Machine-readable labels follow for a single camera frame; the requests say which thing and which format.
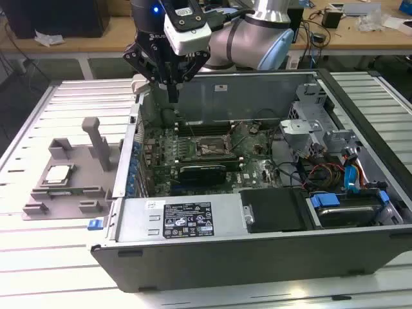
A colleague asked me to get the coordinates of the silver power supply with label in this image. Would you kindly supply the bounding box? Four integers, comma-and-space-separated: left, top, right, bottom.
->
115, 192, 250, 242

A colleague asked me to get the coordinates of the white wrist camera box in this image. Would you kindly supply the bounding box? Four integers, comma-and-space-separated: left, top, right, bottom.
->
163, 0, 212, 56

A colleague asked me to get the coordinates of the black wire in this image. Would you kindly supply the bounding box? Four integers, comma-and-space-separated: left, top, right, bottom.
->
269, 127, 312, 189

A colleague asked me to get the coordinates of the yellow wire bundle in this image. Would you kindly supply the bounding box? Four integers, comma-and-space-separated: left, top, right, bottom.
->
330, 165, 344, 187

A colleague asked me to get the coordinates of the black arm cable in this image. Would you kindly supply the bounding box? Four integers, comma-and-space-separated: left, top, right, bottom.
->
211, 8, 256, 26

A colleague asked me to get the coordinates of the silver drive cage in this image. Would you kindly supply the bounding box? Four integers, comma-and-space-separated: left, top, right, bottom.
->
279, 118, 324, 145

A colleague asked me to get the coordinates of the open black PC case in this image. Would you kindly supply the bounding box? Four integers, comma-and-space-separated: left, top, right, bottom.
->
89, 68, 412, 294

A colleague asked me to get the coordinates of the black upright box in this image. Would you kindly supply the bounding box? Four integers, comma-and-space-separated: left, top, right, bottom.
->
287, 6, 305, 44

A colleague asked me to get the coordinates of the white flat box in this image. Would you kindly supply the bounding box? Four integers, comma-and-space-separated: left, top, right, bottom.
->
382, 15, 412, 36

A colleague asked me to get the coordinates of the green RAM stick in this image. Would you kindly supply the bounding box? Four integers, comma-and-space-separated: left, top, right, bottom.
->
48, 189, 85, 196

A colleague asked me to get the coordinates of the black computer tower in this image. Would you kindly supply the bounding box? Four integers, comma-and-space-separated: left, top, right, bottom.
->
1, 0, 110, 39

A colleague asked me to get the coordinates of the CPU socket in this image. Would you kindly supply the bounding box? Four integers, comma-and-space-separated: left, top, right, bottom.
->
196, 134, 231, 158

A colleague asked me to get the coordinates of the green motherboard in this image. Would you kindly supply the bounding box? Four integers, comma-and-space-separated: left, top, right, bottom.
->
141, 120, 281, 197

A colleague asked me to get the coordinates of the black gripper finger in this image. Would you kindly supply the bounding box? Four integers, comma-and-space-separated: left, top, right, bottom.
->
174, 51, 211, 104
123, 42, 175, 104

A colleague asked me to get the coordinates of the blue flat data cable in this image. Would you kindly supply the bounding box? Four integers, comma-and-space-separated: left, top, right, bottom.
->
343, 162, 363, 194

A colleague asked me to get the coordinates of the small black cube box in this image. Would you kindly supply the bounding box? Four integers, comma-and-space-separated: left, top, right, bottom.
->
321, 8, 341, 28

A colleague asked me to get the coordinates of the wooden desk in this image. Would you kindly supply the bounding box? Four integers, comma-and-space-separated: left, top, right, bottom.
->
0, 12, 290, 80
288, 0, 412, 70

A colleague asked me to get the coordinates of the orange flat cable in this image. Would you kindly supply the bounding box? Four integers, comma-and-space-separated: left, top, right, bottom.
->
355, 159, 368, 189

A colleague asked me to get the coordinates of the grey flat tray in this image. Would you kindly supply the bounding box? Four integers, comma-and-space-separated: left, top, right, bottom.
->
331, 2, 382, 17

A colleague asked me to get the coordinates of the black installed RAM stick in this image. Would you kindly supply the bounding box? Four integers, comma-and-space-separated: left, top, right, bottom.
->
177, 160, 242, 171
178, 122, 233, 129
176, 154, 241, 162

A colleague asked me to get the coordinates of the pale grey case handle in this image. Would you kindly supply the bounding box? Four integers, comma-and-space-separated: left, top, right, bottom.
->
131, 73, 149, 95

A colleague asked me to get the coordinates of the grey parts rack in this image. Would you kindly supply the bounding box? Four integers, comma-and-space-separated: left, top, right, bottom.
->
21, 117, 125, 221

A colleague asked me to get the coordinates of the clear crumpled plastic bag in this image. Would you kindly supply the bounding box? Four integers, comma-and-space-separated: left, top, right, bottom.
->
357, 9, 387, 33

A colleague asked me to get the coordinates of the black power connector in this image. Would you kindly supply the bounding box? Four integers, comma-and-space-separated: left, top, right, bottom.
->
341, 147, 359, 167

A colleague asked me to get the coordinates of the hard disk in blue carrier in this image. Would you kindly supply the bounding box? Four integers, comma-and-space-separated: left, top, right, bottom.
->
308, 189, 390, 229

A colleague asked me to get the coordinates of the crumpled white paper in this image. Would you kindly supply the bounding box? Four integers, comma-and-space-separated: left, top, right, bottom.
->
34, 29, 65, 48

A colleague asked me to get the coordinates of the silver CPU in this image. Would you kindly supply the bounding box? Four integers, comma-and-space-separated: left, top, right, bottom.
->
43, 165, 72, 186

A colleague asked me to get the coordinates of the black graphics card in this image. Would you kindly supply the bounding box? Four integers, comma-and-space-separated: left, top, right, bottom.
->
178, 164, 227, 186

